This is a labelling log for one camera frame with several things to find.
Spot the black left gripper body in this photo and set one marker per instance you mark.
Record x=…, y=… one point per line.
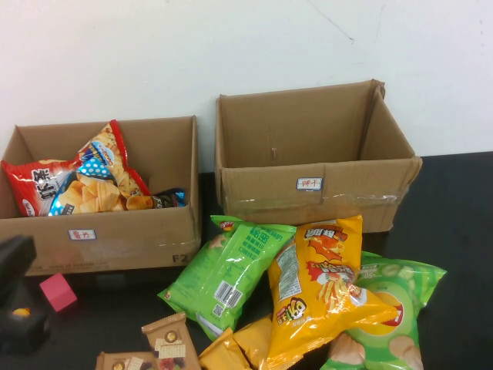
x=23, y=333

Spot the small yellow round object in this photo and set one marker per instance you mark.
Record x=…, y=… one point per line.
x=21, y=312

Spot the green chip bag with barcode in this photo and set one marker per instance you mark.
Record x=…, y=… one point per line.
x=231, y=270

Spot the low cardboard box, red-ink label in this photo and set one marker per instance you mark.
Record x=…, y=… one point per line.
x=135, y=239

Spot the blue polka-dot ridged chip bag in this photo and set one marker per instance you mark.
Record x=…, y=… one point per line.
x=92, y=196

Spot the green Lay's chip bag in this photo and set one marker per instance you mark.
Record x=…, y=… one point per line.
x=404, y=293

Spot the yellow fries snack bag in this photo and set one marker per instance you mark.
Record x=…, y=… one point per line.
x=308, y=277

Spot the tall taped cardboard box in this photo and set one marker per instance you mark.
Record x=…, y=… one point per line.
x=269, y=192

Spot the red shrimp stick snack bag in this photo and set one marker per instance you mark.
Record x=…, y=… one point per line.
x=31, y=185

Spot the pink cube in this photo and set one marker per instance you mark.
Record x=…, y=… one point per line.
x=58, y=293

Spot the brown biscuit packet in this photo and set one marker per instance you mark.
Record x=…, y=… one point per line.
x=169, y=343
x=123, y=362

